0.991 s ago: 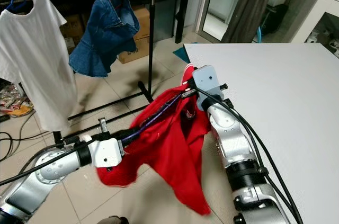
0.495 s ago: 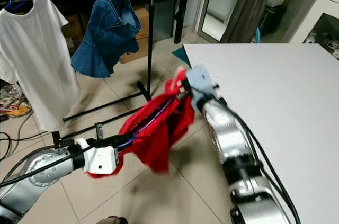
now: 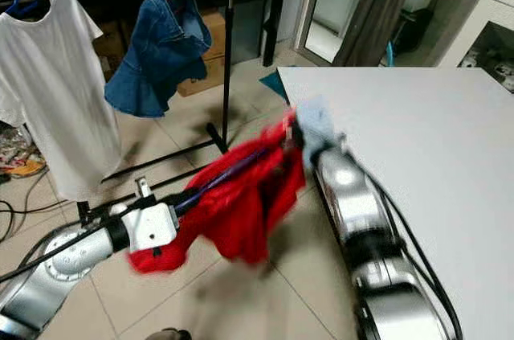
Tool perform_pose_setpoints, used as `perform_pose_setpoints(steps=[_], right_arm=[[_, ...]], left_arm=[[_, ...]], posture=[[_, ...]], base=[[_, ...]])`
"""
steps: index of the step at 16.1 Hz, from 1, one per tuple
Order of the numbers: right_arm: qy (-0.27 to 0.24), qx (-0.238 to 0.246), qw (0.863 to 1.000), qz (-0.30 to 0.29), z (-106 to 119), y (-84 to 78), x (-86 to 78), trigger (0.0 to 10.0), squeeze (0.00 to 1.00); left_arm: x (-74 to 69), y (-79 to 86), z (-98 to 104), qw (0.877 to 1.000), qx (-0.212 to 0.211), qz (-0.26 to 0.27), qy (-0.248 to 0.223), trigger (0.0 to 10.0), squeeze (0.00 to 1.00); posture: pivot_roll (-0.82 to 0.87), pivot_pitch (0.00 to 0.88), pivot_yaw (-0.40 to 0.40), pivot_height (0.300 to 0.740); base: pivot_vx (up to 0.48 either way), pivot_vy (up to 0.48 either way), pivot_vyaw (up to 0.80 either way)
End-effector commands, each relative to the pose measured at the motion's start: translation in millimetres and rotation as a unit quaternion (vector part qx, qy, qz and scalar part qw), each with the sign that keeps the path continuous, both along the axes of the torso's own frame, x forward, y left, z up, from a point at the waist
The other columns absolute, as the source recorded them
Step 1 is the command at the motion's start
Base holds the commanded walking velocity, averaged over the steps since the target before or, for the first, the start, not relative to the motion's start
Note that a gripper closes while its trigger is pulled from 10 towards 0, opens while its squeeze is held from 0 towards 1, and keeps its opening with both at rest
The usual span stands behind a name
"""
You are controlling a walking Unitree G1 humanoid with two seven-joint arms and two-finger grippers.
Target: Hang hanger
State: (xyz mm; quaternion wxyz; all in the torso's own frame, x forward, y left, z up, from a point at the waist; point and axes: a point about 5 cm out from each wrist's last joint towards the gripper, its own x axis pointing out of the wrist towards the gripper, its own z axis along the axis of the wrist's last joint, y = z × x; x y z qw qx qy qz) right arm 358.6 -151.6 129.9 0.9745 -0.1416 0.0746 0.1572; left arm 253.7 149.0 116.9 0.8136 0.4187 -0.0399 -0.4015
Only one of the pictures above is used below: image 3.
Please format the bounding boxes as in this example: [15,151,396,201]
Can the red polo shirt white stripes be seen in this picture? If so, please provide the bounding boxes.
[128,111,308,275]

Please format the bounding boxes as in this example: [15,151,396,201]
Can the cardboard box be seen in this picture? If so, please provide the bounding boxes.
[177,9,230,98]

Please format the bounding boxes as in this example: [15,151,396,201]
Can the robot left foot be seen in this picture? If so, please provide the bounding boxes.
[145,327,194,340]

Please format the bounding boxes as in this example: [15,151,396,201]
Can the blue denim garment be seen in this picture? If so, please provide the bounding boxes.
[104,0,214,120]

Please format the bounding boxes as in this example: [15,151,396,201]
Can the teal floor rug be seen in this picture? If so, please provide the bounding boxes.
[259,71,295,104]

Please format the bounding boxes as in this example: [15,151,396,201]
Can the plain white t-shirt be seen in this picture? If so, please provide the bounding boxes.
[0,0,126,203]

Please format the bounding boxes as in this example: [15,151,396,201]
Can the chrome and black clothes rack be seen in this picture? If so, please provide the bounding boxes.
[0,0,290,225]

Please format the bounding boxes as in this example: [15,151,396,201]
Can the clear plastic bag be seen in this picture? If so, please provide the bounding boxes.
[0,123,46,180]

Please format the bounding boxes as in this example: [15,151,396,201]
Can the black desk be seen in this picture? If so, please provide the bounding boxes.
[0,0,290,68]

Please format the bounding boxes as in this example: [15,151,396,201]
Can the grey curtain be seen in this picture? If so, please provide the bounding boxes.
[333,0,422,68]

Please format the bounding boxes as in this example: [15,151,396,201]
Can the white glass door cabinet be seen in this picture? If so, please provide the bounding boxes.
[458,0,514,92]

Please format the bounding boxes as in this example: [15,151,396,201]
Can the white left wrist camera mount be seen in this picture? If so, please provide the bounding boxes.
[124,199,180,252]

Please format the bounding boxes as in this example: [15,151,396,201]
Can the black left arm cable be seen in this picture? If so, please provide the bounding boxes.
[0,215,129,282]

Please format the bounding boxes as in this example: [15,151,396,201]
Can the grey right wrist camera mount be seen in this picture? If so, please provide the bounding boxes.
[293,99,343,148]

